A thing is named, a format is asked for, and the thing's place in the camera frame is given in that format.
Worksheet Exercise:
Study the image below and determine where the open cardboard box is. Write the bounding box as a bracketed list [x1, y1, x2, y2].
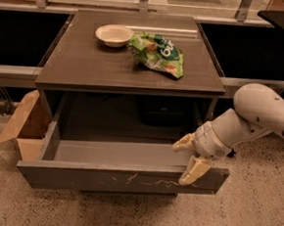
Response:
[0, 90, 50, 161]

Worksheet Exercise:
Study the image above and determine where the white bowl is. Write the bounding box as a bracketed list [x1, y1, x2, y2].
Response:
[95, 24, 133, 48]

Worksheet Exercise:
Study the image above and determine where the dark grey drawer cabinet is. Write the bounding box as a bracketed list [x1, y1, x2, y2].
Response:
[26, 4, 232, 203]

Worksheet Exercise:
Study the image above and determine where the metal window railing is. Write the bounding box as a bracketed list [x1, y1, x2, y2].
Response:
[0, 0, 279, 98]

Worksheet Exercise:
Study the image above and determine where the grey top drawer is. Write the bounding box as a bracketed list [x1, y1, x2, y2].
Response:
[15, 89, 236, 204]

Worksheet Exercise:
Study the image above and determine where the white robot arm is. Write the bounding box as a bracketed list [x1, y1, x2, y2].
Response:
[171, 83, 284, 185]

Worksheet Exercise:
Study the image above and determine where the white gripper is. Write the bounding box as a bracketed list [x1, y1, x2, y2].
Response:
[171, 121, 231, 185]

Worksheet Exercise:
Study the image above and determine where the green chip bag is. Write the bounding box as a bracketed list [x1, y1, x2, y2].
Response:
[127, 31, 184, 78]

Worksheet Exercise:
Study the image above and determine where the black object inside drawer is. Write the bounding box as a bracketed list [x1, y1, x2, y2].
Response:
[137, 95, 193, 127]

